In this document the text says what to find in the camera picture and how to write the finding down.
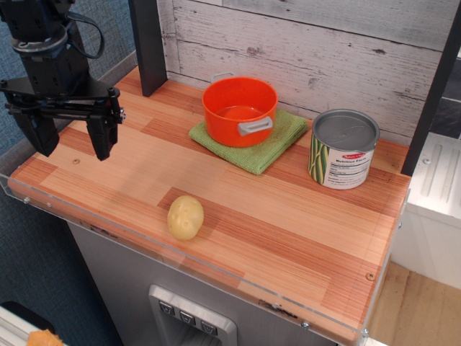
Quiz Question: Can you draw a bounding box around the orange object at corner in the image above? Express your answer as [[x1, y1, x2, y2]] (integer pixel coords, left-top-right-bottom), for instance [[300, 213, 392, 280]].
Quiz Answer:
[[26, 329, 64, 346]]

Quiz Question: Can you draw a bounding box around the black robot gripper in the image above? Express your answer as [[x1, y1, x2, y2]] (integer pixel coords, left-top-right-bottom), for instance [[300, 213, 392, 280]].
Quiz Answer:
[[1, 34, 125, 161]]

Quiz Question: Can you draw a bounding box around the dark shelf post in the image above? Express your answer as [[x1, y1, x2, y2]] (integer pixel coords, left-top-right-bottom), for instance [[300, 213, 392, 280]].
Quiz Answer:
[[400, 1, 460, 177], [128, 0, 168, 97]]

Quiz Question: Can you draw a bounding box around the dark left shelf post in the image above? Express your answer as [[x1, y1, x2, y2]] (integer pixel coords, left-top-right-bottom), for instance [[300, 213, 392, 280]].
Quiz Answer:
[[128, 0, 168, 97]]

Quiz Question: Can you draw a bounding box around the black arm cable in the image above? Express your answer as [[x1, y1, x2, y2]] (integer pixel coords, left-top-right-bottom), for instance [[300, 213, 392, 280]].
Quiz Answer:
[[66, 11, 105, 60]]

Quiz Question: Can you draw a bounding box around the white toy sink unit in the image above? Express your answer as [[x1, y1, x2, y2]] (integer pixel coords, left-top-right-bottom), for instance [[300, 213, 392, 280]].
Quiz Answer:
[[390, 133, 460, 289]]

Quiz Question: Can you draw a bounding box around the clear acrylic edge guard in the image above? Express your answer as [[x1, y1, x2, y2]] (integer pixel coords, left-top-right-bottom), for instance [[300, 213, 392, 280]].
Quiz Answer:
[[7, 162, 409, 345]]

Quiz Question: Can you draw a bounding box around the dark right shelf post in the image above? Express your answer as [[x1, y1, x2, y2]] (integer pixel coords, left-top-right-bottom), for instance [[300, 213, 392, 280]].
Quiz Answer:
[[400, 1, 460, 177]]

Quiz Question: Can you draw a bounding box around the yellow toy potato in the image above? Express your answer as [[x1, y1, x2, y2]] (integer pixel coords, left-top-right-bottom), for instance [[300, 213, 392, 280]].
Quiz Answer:
[[167, 195, 205, 241]]

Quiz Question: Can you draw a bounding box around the grey toy fridge cabinet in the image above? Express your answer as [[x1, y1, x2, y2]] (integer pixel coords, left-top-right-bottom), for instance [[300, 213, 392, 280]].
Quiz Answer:
[[69, 223, 332, 345]]

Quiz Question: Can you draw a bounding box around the orange toy pot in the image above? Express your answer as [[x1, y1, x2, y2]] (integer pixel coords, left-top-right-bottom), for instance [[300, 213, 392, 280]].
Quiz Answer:
[[202, 72, 278, 148]]

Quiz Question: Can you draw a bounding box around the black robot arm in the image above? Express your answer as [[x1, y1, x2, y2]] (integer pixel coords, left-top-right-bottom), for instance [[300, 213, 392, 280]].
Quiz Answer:
[[1, 1, 125, 161]]

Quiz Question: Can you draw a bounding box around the toy corn can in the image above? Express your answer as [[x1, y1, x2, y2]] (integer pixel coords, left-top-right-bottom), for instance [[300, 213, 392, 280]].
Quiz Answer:
[[308, 109, 380, 190]]

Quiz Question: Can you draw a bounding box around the green folded cloth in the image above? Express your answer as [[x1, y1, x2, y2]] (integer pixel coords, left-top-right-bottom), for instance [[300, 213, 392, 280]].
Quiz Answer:
[[188, 109, 309, 176]]

